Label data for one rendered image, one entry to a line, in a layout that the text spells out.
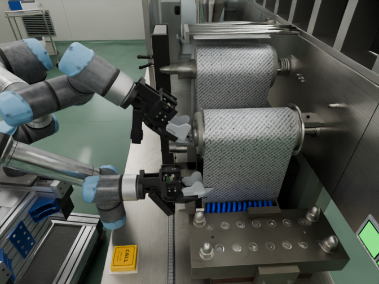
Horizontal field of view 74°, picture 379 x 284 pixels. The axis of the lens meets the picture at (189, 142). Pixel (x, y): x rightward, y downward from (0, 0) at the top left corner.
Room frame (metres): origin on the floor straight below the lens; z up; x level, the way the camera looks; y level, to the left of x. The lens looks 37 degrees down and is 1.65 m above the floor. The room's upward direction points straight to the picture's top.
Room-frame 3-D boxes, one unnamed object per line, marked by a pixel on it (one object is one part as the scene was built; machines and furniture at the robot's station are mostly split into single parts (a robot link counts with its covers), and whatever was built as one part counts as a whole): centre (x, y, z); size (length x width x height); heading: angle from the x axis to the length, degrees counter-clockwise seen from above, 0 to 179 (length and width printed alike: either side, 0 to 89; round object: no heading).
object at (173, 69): (0.81, 0.07, 1.34); 0.06 x 0.03 x 0.03; 93
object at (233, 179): (0.51, -0.16, 1.11); 0.23 x 0.01 x 0.18; 93
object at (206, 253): (0.34, -0.04, 1.05); 0.04 x 0.04 x 0.04
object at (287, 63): (0.83, -0.31, 1.34); 0.07 x 0.07 x 0.07; 3
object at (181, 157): (0.60, 0.01, 1.05); 0.06 x 0.05 x 0.31; 93
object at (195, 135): (0.57, -0.02, 1.25); 0.07 x 0.02 x 0.07; 3
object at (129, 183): (0.50, 0.16, 1.11); 0.08 x 0.05 x 0.08; 3
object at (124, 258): (0.39, 0.19, 0.91); 0.07 x 0.07 x 0.02; 3
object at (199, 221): (0.44, -0.03, 1.05); 0.04 x 0.04 x 0.04
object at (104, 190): (0.49, 0.24, 1.11); 0.11 x 0.08 x 0.09; 93
